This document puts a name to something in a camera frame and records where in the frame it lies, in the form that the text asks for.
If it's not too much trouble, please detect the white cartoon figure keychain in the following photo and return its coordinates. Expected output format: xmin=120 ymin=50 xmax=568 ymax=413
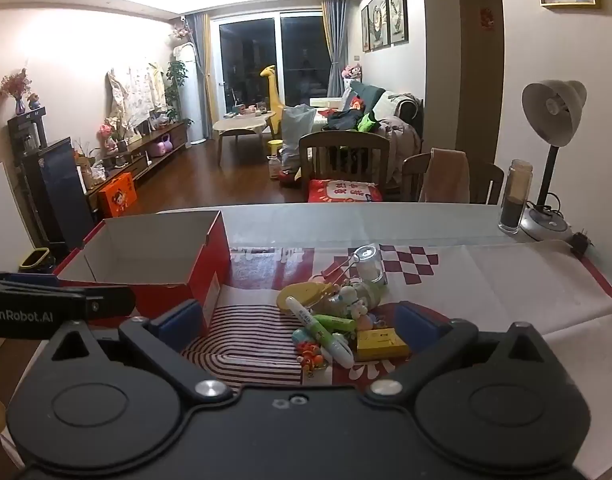
xmin=336 ymin=285 xmax=372 ymax=318

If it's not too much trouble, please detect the wooden tv cabinet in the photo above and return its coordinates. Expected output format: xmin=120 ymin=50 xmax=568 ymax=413
xmin=83 ymin=121 xmax=189 ymax=206

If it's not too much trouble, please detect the medium framed wall picture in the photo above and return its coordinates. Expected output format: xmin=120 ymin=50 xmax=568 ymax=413
xmin=368 ymin=0 xmax=391 ymax=51

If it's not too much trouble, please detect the black cabinet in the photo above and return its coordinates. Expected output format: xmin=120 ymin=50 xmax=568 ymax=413
xmin=21 ymin=137 xmax=97 ymax=251

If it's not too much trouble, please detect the pink flower bouquet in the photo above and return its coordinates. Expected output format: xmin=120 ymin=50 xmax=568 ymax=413
xmin=98 ymin=120 xmax=122 ymax=153

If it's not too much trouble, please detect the red cardboard box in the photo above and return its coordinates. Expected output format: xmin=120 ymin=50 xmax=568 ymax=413
xmin=53 ymin=210 xmax=232 ymax=328

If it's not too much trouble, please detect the large framed wall picture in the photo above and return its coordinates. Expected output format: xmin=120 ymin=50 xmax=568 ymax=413
xmin=387 ymin=0 xmax=409 ymax=46

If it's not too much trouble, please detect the wooden chair with slatted back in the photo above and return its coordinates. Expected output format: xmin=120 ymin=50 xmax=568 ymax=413
xmin=298 ymin=131 xmax=391 ymax=196

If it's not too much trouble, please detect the hanging pale cloth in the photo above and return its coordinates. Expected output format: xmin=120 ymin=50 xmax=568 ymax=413
xmin=106 ymin=62 xmax=169 ymax=133

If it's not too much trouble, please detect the wooden coffee table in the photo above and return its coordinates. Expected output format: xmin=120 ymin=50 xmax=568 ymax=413
xmin=212 ymin=111 xmax=277 ymax=166

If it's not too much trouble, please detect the orange gift box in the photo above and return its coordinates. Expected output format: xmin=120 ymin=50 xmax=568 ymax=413
xmin=97 ymin=172 xmax=138 ymax=218

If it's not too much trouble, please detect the black bin with yellow rim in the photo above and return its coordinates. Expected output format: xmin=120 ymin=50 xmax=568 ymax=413
xmin=18 ymin=247 xmax=57 ymax=273

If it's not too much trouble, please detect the vase with pink flowers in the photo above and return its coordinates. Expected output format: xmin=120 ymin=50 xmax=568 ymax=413
xmin=0 ymin=69 xmax=33 ymax=115

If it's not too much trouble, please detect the pink bag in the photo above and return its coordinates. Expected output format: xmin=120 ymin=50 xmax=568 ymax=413
xmin=148 ymin=134 xmax=174 ymax=157

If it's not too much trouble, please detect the brown wooden door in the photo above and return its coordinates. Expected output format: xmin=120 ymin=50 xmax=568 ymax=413
xmin=461 ymin=0 xmax=504 ymax=166

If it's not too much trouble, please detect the wooden chair with towel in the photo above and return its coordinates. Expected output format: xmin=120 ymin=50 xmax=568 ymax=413
xmin=401 ymin=149 xmax=504 ymax=206

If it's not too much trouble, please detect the white marker pen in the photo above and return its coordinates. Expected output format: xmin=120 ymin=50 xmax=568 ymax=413
xmin=284 ymin=296 xmax=354 ymax=366

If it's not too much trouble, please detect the yellow pear-shaped plastic case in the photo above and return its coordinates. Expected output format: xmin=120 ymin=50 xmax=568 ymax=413
xmin=277 ymin=282 xmax=334 ymax=311

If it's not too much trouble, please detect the pale blue plastic bag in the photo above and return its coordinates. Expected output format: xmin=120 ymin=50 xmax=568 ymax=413
xmin=281 ymin=104 xmax=317 ymax=168

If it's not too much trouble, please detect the grey and yellow curtain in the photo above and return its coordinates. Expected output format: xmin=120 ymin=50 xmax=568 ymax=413
xmin=322 ymin=0 xmax=348 ymax=98
xmin=186 ymin=12 xmax=219 ymax=133

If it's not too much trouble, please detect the white standing air conditioner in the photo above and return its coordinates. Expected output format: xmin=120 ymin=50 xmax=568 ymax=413
xmin=173 ymin=42 xmax=207 ymax=145

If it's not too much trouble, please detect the green marker pen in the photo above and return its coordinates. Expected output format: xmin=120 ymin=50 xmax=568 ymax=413
xmin=313 ymin=314 xmax=359 ymax=333

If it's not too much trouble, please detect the yellow giraffe toy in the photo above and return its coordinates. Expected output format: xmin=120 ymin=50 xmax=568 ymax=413
xmin=260 ymin=65 xmax=287 ymax=141

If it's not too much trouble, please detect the orange toy figure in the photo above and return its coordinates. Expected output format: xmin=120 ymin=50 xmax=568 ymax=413
xmin=293 ymin=340 xmax=329 ymax=376

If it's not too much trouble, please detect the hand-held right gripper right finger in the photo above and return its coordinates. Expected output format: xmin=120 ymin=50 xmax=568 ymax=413
xmin=363 ymin=301 xmax=549 ymax=403

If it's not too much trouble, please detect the sofa with piled clothes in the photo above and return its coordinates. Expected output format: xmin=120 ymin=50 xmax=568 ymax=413
xmin=311 ymin=82 xmax=424 ymax=171

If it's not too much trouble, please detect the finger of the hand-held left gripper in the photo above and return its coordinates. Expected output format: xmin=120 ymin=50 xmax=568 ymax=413
xmin=0 ymin=282 xmax=137 ymax=322
xmin=0 ymin=272 xmax=63 ymax=289

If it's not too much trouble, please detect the grey desk lamp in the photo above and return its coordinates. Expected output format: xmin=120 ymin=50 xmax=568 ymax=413
xmin=518 ymin=79 xmax=589 ymax=242

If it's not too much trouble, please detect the green potted plant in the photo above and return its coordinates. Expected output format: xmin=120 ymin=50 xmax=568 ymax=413
xmin=165 ymin=60 xmax=192 ymax=126

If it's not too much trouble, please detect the red printed seat cushion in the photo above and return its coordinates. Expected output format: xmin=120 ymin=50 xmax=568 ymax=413
xmin=306 ymin=178 xmax=385 ymax=204

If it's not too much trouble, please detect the pink towel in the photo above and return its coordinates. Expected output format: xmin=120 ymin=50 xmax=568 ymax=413
xmin=418 ymin=148 xmax=471 ymax=204

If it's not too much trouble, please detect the clear glass jar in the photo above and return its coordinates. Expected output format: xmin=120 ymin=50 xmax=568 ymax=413
xmin=353 ymin=245 xmax=387 ymax=286

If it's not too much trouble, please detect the small yellow box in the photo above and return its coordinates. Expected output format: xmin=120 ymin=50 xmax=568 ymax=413
xmin=356 ymin=327 xmax=411 ymax=361

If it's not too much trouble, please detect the black water dispenser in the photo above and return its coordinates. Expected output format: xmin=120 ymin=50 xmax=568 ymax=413
xmin=8 ymin=107 xmax=49 ymax=161

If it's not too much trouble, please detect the glass balcony door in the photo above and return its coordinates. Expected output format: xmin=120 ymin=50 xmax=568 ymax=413
xmin=211 ymin=10 xmax=332 ymax=111

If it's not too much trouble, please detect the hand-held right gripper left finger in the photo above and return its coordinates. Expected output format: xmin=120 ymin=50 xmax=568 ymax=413
xmin=48 ymin=299 xmax=234 ymax=403

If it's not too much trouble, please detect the red and white printed mat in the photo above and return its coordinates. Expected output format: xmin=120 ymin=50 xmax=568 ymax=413
xmin=178 ymin=240 xmax=612 ymax=391

